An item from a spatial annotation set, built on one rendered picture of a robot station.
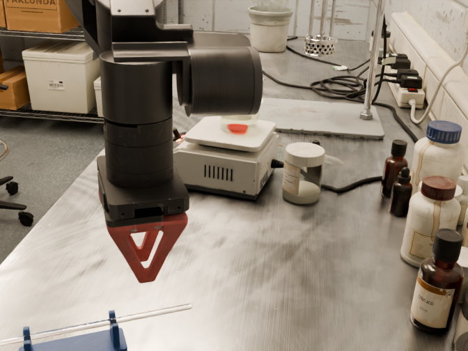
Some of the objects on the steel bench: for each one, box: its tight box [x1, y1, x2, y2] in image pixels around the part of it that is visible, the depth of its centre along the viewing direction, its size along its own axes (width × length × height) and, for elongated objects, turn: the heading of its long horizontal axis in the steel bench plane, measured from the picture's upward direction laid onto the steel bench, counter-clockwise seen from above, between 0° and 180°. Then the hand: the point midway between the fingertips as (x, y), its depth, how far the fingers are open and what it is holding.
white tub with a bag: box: [247, 0, 293, 53], centre depth 179 cm, size 14×14×21 cm
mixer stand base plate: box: [258, 98, 384, 140], centre depth 122 cm, size 30×20×1 cm, turn 79°
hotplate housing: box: [173, 132, 284, 200], centre depth 92 cm, size 22×13×8 cm, turn 68°
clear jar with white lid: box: [281, 142, 325, 205], centre depth 87 cm, size 6×6×8 cm
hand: (143, 263), depth 53 cm, fingers open, 3 cm apart
